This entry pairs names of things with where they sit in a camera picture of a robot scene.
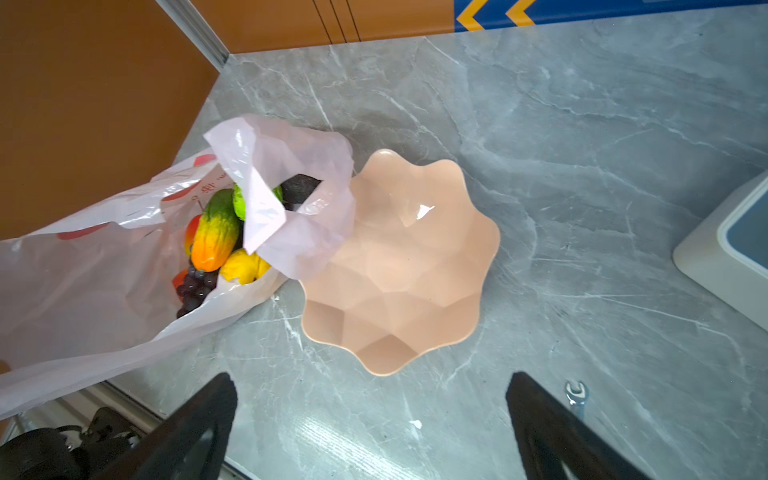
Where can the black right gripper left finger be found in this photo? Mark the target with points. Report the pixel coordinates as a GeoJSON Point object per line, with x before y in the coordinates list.
{"type": "Point", "coordinates": [189, 444]}

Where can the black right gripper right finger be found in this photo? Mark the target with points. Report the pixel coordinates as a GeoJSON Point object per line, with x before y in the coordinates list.
{"type": "Point", "coordinates": [553, 443]}

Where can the purple grape bunch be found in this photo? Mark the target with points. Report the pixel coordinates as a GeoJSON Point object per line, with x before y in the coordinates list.
{"type": "Point", "coordinates": [192, 287]}

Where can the pink printed plastic bag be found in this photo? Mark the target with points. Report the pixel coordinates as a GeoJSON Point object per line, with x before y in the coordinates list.
{"type": "Point", "coordinates": [90, 296]}

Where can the yellow orange fruit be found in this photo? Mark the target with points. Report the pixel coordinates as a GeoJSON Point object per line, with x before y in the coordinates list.
{"type": "Point", "coordinates": [244, 268]}

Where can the red yellow apple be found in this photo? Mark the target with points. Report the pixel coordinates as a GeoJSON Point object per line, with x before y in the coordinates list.
{"type": "Point", "coordinates": [190, 233]}

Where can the green apple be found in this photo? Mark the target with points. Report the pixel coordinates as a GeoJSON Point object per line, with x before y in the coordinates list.
{"type": "Point", "coordinates": [239, 204]}

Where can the dark avocado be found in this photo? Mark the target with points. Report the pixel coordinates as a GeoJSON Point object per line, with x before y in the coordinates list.
{"type": "Point", "coordinates": [297, 189]}

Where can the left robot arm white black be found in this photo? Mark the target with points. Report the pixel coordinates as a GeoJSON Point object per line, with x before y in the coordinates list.
{"type": "Point", "coordinates": [70, 451]}

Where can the silver wrench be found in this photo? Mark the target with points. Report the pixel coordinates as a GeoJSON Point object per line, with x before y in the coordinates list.
{"type": "Point", "coordinates": [577, 395]}

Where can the pink fruit plate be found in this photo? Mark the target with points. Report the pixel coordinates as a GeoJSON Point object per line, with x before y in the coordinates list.
{"type": "Point", "coordinates": [409, 279]}

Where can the white grey tissue box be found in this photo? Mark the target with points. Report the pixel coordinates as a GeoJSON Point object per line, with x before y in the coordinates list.
{"type": "Point", "coordinates": [727, 252]}

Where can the aluminium front rail frame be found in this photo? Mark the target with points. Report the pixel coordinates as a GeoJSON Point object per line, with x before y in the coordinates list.
{"type": "Point", "coordinates": [79, 409]}

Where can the left aluminium corner post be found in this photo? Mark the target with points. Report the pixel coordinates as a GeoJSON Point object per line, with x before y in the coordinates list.
{"type": "Point", "coordinates": [191, 22]}

